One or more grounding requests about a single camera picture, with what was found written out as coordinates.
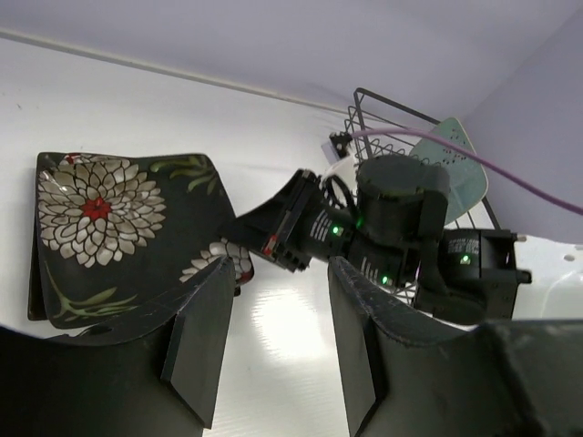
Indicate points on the pale green plate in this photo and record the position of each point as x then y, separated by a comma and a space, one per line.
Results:
468, 181

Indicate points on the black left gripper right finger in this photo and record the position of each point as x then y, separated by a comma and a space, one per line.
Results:
405, 374

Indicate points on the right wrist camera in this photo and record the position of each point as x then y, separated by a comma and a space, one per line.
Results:
342, 161

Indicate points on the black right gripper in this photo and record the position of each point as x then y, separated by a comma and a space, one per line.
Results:
311, 217

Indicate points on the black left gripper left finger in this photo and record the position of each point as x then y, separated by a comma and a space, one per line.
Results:
153, 371

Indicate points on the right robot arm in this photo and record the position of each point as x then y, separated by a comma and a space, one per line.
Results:
387, 219

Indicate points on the wire dish rack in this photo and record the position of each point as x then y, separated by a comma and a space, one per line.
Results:
371, 110

